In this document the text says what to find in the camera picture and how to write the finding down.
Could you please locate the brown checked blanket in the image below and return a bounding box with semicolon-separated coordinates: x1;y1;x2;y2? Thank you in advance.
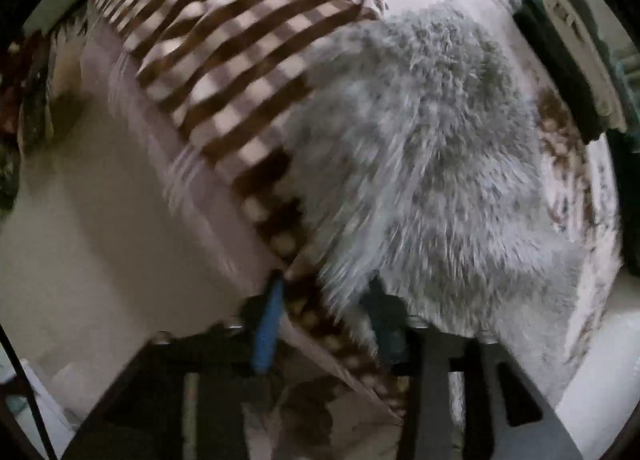
87;0;411;421

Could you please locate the dark patterned cloth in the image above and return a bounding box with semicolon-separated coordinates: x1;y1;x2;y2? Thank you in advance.
0;34;56;213

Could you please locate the pink bed sheet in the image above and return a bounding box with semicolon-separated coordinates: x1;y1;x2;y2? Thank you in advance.
80;24;401;421

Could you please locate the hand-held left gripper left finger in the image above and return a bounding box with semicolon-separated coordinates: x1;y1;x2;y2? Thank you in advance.
62;272;288;460

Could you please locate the black cable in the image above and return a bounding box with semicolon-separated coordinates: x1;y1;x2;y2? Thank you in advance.
0;325;58;460

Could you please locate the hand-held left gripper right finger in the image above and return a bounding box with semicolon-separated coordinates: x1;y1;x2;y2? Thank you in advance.
366;279;584;460

